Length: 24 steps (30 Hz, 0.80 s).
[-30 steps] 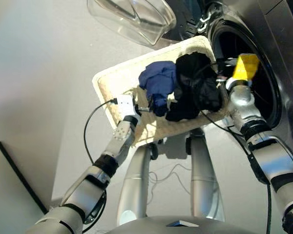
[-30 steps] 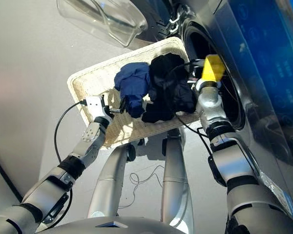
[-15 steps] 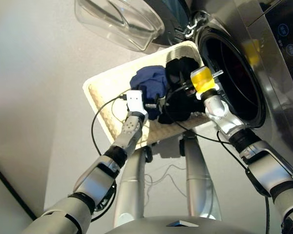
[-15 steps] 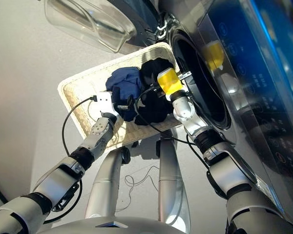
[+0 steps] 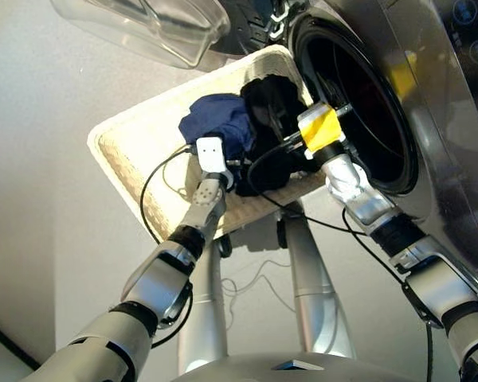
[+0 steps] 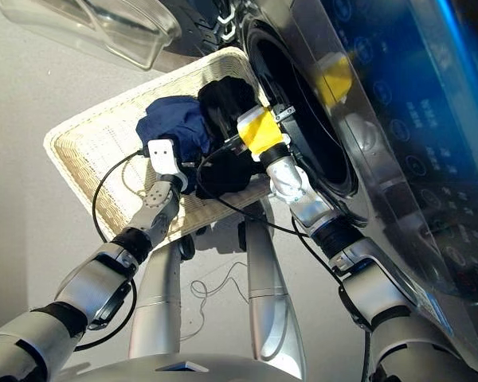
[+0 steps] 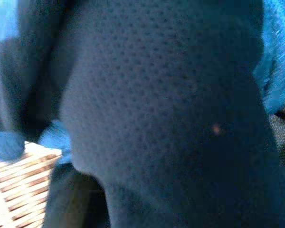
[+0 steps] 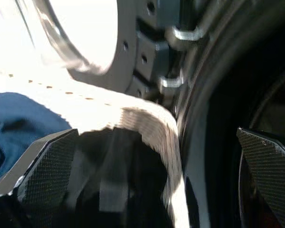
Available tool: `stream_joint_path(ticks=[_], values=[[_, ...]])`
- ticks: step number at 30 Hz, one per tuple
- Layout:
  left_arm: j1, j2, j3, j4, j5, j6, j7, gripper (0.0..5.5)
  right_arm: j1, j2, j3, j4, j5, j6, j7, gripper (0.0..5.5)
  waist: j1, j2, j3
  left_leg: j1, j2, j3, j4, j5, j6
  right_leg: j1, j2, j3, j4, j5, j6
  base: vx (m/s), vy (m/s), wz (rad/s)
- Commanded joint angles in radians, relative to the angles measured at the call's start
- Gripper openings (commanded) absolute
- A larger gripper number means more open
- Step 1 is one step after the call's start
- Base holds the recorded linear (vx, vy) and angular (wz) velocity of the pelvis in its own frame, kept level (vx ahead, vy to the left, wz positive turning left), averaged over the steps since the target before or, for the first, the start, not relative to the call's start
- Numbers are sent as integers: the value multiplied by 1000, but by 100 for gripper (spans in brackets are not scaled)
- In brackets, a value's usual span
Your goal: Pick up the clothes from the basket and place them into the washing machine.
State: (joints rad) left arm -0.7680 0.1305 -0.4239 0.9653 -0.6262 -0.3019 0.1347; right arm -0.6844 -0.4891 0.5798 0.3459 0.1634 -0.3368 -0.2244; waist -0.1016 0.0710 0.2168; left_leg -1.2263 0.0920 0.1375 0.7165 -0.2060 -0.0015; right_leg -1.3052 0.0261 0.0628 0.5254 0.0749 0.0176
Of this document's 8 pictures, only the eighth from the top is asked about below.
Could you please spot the silver door hinge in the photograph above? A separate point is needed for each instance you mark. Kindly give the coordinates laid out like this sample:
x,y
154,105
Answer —
x,y
187,34

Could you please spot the grey washing machine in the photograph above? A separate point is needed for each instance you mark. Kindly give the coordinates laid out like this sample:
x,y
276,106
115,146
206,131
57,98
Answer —
x,y
228,71

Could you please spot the round glass washer door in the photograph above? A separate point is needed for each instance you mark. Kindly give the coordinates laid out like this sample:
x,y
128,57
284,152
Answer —
x,y
128,71

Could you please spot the blue garment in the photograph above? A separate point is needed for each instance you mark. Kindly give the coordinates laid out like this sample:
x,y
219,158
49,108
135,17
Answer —
x,y
19,123

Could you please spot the pale woven basket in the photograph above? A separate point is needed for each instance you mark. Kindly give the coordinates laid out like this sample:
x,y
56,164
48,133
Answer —
x,y
133,104

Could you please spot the black garment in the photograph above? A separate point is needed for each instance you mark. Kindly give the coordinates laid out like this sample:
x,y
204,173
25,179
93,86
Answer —
x,y
133,166

